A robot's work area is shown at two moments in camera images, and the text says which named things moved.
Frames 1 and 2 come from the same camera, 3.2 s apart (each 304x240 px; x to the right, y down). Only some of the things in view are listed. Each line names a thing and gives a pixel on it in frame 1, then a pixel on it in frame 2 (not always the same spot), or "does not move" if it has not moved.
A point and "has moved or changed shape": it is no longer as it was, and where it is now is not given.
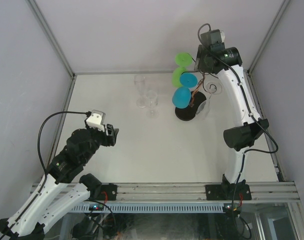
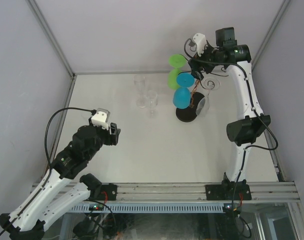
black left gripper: x=110 y=139 does not move
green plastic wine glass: x=183 y=59 has moved or changed shape
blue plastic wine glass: x=181 y=96 does not move
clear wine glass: x=152 y=101 does not move
